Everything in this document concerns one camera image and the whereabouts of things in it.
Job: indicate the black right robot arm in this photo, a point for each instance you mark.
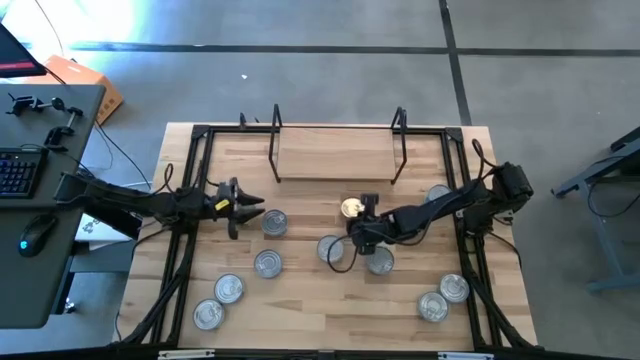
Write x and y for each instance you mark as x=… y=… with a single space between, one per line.
x=440 y=207

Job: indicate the blue yellowfin tuna can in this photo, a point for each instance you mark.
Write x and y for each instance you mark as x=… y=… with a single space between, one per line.
x=268 y=263
x=433 y=306
x=437 y=192
x=454 y=288

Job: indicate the black laptop with red stripe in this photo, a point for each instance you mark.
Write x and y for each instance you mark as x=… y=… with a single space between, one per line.
x=15 y=55

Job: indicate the black computer mouse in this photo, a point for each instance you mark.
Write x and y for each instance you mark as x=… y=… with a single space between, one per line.
x=37 y=235

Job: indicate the white printed box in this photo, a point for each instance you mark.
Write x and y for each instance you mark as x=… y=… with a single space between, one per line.
x=92 y=230

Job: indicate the black aluminium table frame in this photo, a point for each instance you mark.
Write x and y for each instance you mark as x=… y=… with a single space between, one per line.
x=220 y=129

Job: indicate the dark grey desk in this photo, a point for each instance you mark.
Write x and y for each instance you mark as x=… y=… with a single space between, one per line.
x=30 y=300

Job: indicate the black desk clamp with knob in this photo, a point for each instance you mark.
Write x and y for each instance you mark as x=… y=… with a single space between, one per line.
x=30 y=103

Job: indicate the white metal bracket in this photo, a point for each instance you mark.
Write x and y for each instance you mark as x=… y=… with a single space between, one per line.
x=465 y=356
x=186 y=354

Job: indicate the black backlit keyboard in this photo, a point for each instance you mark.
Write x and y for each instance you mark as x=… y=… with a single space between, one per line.
x=20 y=172

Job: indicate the black frame clamp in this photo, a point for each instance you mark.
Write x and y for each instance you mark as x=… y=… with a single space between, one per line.
x=242 y=121
x=402 y=122

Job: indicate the black desk support beam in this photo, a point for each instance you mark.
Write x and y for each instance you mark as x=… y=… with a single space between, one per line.
x=117 y=225

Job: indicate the navy label seafood can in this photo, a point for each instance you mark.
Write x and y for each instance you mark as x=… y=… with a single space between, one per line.
x=334 y=250
x=229 y=288
x=208 y=314
x=380 y=262

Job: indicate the blue-grey metal stand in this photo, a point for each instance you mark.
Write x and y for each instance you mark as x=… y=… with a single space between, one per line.
x=611 y=250

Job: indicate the orange cardboard box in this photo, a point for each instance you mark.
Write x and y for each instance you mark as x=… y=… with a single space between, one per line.
x=85 y=80

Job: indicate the green label seafood can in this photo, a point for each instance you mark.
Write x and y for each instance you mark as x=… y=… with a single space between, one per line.
x=351 y=207
x=274 y=222

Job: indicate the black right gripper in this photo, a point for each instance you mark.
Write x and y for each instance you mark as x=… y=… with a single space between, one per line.
x=380 y=232

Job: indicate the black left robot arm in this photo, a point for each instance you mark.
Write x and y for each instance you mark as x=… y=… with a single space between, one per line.
x=125 y=200

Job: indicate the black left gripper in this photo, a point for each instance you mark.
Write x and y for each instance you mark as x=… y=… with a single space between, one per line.
x=234 y=230

